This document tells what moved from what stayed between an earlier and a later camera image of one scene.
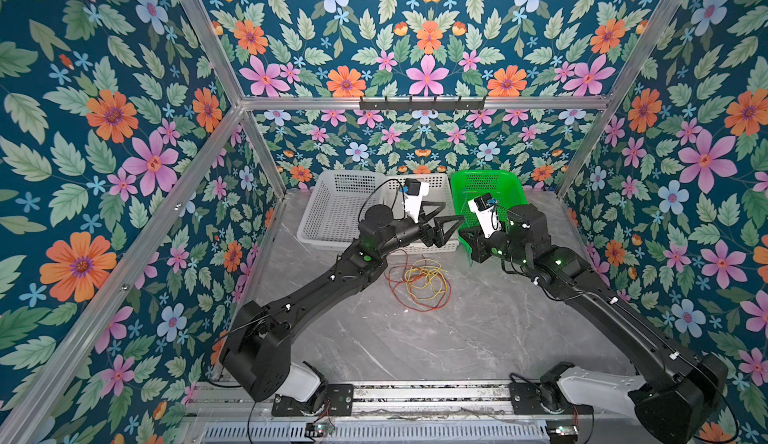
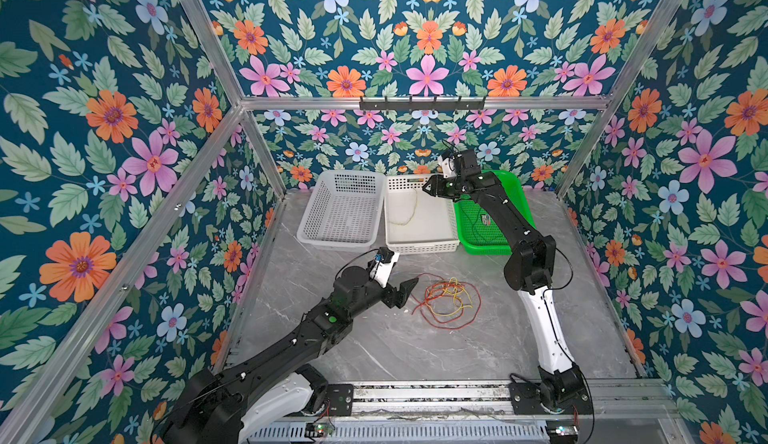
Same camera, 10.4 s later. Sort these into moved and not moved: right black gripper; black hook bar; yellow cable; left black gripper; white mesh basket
Moved: right black gripper; left black gripper; yellow cable
Not moved: white mesh basket; black hook bar
